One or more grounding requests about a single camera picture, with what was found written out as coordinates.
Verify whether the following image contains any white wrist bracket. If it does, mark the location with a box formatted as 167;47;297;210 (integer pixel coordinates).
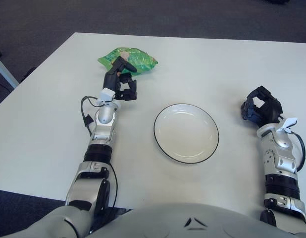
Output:
98;88;117;104
278;117;299;132

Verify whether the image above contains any grey robot torso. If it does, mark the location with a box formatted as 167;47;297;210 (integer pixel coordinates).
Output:
0;202;306;238

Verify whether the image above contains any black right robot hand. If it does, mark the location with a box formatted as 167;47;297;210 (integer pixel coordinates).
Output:
241;86;284;127

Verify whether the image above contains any white plate with black rim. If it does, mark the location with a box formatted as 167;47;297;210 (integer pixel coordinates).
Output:
153;103;220;165

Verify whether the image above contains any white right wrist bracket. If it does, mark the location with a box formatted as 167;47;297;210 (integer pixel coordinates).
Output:
278;117;299;132

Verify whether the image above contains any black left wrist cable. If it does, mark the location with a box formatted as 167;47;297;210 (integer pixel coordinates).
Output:
80;95;102;136

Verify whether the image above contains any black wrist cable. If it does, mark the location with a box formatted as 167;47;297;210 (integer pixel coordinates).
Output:
80;95;102;136
290;130;306;172

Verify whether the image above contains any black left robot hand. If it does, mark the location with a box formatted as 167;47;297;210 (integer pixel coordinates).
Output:
102;56;139;101

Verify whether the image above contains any white neighbouring table edge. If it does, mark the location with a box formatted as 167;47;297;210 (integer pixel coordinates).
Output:
0;53;20;89

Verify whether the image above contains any green snack bag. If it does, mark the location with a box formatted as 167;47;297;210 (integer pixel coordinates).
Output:
97;47;159;76

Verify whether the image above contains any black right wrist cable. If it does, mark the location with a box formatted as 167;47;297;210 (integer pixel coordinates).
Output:
290;130;306;172

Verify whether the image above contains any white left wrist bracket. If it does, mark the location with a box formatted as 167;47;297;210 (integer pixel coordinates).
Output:
98;88;117;104

